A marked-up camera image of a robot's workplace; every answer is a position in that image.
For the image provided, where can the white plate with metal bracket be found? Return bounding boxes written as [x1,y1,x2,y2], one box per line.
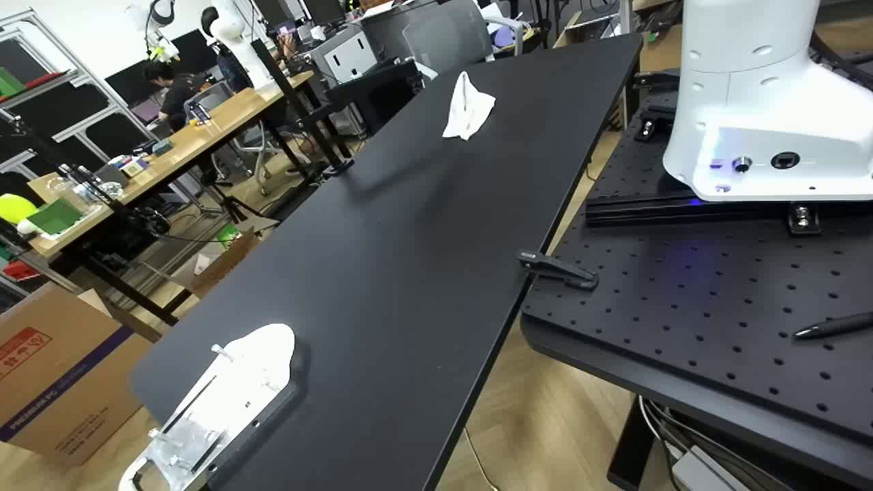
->
[117,321,308,491]

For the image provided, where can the black aluminium rail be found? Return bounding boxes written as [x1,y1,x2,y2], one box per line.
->
[584,188,873,229]

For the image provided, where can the grey power adapter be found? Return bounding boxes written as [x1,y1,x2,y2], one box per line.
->
[667,445,748,491]

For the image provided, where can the black clamp handle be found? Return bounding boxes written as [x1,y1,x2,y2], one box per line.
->
[518,248,600,295]

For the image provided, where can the black stand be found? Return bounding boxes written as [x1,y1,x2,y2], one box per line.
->
[247,35,356,179]

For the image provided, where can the white cable bundle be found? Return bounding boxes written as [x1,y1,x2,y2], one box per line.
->
[636,392,692,459]

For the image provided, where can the cardboard box with red print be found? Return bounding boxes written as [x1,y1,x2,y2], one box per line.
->
[0,280,157,471]

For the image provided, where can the grey cabinet with black slots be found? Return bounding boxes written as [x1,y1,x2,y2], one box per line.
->
[308,25,381,89]

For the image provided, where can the long wooden desk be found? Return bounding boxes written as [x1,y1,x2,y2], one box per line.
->
[25,68,316,263]

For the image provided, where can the black perforated breadboard table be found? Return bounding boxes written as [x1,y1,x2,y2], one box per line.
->
[518,84,873,488]

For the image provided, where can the white cloth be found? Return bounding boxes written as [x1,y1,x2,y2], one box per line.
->
[439,68,498,141]

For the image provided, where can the black pen tool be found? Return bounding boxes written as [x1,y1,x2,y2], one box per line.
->
[791,309,873,344]

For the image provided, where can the metal frame shelf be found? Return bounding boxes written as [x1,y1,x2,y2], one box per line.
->
[0,9,151,179]

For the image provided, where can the black bracket with silver bolt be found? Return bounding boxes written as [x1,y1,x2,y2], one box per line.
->
[784,204,823,239]

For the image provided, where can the green mat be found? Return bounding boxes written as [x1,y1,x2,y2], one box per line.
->
[27,196,90,239]

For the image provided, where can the grey office chair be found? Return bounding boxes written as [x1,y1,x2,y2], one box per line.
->
[356,0,492,80]

